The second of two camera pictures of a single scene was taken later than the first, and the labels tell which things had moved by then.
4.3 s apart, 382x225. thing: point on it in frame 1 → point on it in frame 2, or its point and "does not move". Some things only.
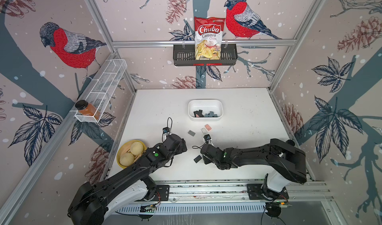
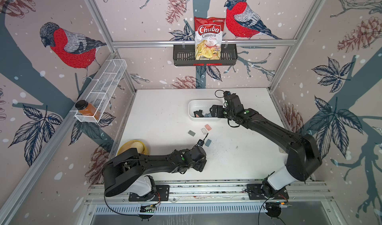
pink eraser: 208,127 does not move
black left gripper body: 179,150 → 199,167
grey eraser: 191,133 does not move
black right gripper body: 206,162 → 229,114
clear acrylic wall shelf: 91,108 does not move
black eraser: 199,113 does not move
